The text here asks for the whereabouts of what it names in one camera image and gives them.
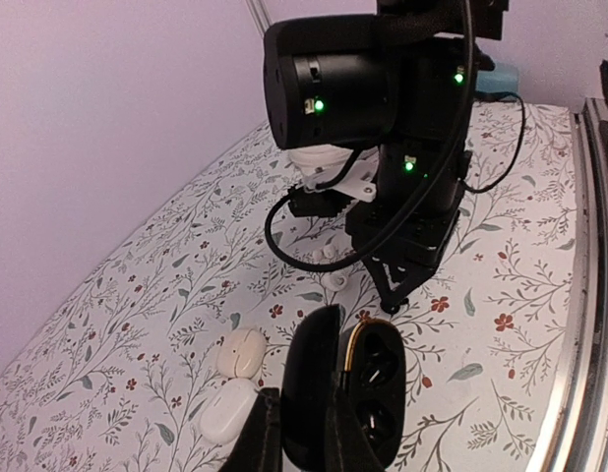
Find teal rolled towel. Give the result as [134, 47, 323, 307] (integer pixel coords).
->
[476, 63, 519, 93]

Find white ear-clip earbud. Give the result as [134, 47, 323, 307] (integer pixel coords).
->
[328, 271, 349, 292]

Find floral patterned table mat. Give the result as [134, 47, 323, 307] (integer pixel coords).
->
[0, 102, 577, 471]

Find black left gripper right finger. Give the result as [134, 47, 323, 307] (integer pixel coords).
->
[323, 373, 384, 472]

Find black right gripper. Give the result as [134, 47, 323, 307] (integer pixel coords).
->
[345, 199, 461, 313]

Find front aluminium rail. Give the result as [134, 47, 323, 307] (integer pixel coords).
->
[527, 98, 608, 471]

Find white round plate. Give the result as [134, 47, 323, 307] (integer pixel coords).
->
[287, 145, 352, 175]

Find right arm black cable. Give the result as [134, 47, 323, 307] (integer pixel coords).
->
[264, 0, 526, 272]

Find white earbud charging case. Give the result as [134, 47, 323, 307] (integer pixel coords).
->
[199, 379, 257, 445]

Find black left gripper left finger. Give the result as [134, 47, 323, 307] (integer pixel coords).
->
[219, 387, 282, 472]

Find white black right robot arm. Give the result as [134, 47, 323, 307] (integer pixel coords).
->
[263, 1, 509, 314]

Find small white pink earbud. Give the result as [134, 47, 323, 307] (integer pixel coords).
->
[311, 244, 336, 264]

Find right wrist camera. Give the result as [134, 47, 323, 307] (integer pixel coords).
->
[287, 159, 377, 218]

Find beige earbud charging case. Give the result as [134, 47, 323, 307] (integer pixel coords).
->
[216, 328, 267, 379]

